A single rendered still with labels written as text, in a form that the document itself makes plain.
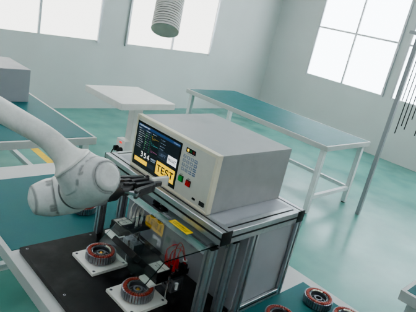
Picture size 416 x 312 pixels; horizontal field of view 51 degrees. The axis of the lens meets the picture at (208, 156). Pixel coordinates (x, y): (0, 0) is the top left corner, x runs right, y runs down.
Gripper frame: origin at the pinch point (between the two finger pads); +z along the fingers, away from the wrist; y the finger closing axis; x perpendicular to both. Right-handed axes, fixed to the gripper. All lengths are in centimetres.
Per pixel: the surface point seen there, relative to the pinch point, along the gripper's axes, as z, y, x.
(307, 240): 244, -68, -118
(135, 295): -7.3, 7.2, -36.6
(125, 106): 39, -81, 1
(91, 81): 246, -469, -79
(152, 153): 9.3, -16.9, 2.5
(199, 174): 9.4, 7.7, 4.8
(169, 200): 6.4, -0.1, -8.0
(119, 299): -10.1, 3.0, -40.0
